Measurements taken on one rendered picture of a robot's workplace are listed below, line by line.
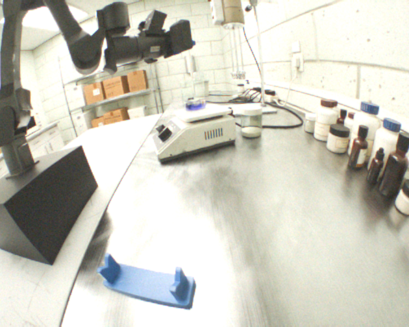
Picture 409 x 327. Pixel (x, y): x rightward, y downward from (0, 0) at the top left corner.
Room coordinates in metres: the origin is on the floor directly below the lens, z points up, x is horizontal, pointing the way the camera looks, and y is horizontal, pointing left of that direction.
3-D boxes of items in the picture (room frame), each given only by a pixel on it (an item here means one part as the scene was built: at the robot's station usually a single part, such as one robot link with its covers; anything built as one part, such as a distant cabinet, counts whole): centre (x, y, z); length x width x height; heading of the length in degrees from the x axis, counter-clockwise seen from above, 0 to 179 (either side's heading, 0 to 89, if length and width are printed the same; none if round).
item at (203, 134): (0.46, 0.02, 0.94); 0.22 x 0.13 x 0.08; 108
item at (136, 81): (2.57, 1.23, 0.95); 1.43 x 0.41 x 1.90; 90
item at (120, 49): (0.36, 0.14, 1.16); 0.07 x 0.06 x 0.09; 126
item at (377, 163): (0.18, -0.31, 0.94); 0.03 x 0.03 x 0.07
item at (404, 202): (0.09, -0.32, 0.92); 0.04 x 0.04 x 0.04
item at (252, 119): (0.47, -0.14, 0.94); 0.06 x 0.06 x 0.08
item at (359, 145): (0.24, -0.32, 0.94); 0.04 x 0.04 x 0.09
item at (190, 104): (0.47, 0.00, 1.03); 0.07 x 0.06 x 0.08; 123
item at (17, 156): (0.22, 0.35, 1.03); 0.07 x 0.07 x 0.06; 1
